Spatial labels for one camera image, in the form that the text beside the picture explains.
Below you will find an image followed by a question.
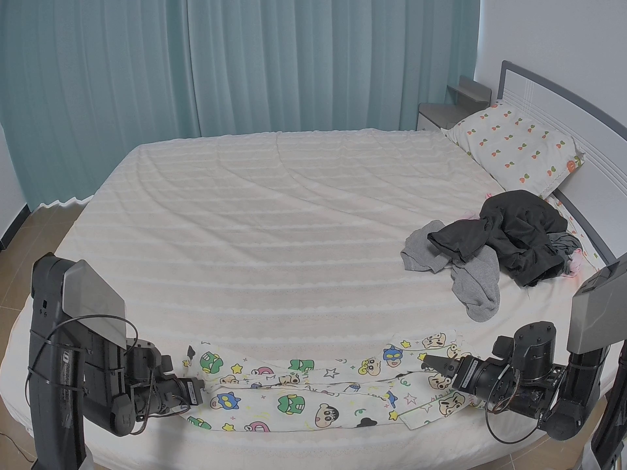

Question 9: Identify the white printed pyjama top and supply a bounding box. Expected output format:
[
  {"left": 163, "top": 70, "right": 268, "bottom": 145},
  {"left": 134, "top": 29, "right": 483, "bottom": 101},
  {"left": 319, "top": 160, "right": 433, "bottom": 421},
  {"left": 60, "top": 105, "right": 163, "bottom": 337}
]
[{"left": 182, "top": 330, "right": 483, "bottom": 432}]

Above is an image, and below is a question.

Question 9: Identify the black cable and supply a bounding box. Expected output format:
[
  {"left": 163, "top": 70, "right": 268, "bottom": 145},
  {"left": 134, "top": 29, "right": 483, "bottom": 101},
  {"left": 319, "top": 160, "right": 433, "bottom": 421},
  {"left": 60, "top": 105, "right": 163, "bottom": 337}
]
[
  {"left": 485, "top": 402, "right": 539, "bottom": 444},
  {"left": 27, "top": 314, "right": 150, "bottom": 434}
]

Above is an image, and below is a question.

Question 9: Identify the bed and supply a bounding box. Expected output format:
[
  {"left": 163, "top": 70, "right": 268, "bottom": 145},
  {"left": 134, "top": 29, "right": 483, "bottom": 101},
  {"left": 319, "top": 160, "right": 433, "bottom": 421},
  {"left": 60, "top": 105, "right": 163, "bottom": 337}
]
[{"left": 0, "top": 59, "right": 627, "bottom": 470}]

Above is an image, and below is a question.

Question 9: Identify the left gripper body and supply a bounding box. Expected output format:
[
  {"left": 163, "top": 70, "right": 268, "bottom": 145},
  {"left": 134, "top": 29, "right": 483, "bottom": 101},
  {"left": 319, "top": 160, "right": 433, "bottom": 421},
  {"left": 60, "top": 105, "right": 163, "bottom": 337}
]
[{"left": 164, "top": 376, "right": 205, "bottom": 410}]

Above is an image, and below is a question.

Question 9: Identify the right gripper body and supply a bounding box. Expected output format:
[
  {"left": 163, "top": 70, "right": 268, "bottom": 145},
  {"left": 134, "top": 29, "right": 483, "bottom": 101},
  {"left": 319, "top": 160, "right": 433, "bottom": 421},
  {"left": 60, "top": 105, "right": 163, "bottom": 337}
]
[{"left": 452, "top": 355, "right": 495, "bottom": 396}]

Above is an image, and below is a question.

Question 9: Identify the dark grey garment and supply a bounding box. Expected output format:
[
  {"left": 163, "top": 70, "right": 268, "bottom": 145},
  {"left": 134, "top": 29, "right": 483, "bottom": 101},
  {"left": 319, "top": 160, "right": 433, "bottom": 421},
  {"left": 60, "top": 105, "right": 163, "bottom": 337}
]
[{"left": 548, "top": 230, "right": 583, "bottom": 268}]

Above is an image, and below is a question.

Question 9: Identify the black garment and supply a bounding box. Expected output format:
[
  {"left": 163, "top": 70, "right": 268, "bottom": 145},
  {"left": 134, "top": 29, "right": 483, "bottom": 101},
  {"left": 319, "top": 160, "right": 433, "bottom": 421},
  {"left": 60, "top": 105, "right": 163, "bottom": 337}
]
[{"left": 427, "top": 190, "right": 569, "bottom": 288}]

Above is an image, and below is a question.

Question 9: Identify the grey bedside table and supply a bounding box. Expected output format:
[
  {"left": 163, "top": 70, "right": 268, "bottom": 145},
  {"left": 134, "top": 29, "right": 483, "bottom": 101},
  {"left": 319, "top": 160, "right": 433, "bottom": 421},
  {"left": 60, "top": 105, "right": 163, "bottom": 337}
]
[{"left": 417, "top": 75, "right": 492, "bottom": 132}]

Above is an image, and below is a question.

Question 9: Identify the white printed pillow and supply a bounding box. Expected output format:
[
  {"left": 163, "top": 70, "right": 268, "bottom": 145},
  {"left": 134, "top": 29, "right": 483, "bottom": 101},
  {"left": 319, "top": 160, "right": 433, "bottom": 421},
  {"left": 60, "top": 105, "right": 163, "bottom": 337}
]
[{"left": 443, "top": 100, "right": 586, "bottom": 199}]

